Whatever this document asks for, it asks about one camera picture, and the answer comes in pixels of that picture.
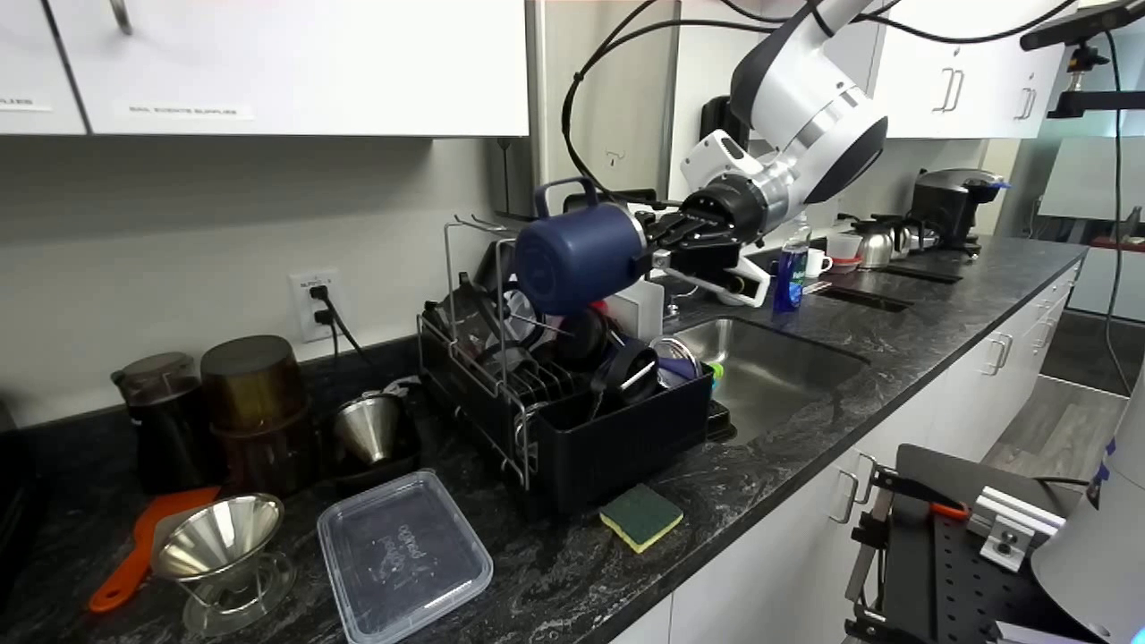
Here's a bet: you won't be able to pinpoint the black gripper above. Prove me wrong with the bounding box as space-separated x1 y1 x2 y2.
627 177 766 275

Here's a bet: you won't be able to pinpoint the blue metal cup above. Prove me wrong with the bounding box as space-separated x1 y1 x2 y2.
511 177 656 320

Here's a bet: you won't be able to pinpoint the stainless steel sink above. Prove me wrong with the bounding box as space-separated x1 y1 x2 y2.
673 313 874 439

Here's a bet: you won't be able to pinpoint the red white cup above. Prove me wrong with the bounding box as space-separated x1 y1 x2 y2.
827 232 864 283

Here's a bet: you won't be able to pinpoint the black dish rack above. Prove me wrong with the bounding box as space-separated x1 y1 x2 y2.
413 210 732 518

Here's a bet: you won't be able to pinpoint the small steel cone cup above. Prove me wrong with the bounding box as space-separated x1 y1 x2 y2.
331 392 404 468

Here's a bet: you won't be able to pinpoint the white cutting board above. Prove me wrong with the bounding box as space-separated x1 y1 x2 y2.
603 281 670 351

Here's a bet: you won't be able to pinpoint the blue bottle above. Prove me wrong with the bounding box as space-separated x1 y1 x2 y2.
766 249 809 320

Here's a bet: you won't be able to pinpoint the clear glass bowl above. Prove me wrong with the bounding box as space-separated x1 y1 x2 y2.
652 338 709 392

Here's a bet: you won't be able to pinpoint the steel paper towel dispenser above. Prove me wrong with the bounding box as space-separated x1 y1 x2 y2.
495 0 684 225

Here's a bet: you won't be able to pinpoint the black mug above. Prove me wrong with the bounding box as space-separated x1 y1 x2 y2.
592 339 661 406
559 313 623 374

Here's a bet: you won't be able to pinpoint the white mug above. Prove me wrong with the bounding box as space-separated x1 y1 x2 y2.
797 243 838 283

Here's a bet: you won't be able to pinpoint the round black glass lid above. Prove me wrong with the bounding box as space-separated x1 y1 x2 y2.
495 283 546 351

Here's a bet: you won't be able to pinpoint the black counter mat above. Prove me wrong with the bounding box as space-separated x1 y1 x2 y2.
818 283 914 317

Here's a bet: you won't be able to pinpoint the steel pot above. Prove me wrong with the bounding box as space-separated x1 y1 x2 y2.
854 210 908 272

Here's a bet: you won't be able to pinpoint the black coffee machine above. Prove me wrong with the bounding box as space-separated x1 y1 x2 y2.
904 165 1009 259

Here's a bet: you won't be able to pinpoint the green yellow sponge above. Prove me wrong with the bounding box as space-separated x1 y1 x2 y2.
592 480 691 559

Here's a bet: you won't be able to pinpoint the white base cabinets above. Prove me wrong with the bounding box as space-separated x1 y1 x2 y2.
611 262 1083 644

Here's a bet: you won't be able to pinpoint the wide white cabinet door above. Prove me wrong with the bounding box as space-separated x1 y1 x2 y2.
44 0 534 139

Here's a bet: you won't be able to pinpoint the clear plastic container lid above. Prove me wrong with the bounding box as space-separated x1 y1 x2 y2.
313 467 498 644

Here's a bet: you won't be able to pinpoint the silver metal clamp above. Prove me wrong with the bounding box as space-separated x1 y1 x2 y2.
967 480 1068 577

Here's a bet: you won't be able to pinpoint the black perforated cart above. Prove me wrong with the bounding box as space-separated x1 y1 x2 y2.
844 439 1077 644

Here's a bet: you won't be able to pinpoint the large dark brown canister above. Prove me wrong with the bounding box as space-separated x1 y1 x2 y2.
198 334 313 498

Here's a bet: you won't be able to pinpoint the small dark lidded canister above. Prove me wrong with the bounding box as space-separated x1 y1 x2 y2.
106 351 218 494

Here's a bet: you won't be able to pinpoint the steel funnel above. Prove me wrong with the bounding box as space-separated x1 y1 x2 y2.
149 490 285 586

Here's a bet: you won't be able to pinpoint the clear glass jar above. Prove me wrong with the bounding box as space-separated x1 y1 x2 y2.
174 565 285 640

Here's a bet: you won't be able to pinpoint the orange spatula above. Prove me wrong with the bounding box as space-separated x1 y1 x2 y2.
82 484 225 621

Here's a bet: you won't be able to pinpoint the narrow white cabinet door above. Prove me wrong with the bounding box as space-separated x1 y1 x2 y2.
0 0 89 137

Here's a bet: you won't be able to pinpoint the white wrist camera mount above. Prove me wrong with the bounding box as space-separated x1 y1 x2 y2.
676 125 750 188

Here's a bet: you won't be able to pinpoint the white cabinet with handles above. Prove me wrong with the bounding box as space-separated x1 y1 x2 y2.
874 0 1077 142

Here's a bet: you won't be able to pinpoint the red handled clamp tool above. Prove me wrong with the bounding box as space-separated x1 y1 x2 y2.
864 462 976 531

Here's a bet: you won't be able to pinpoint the black power plug cable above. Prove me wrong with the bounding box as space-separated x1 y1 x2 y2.
304 283 373 361

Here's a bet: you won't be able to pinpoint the white wall outlet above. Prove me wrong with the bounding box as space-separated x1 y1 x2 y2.
285 264 343 349

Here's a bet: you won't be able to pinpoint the black camera on stand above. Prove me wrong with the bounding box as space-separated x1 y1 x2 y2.
1016 0 1145 122

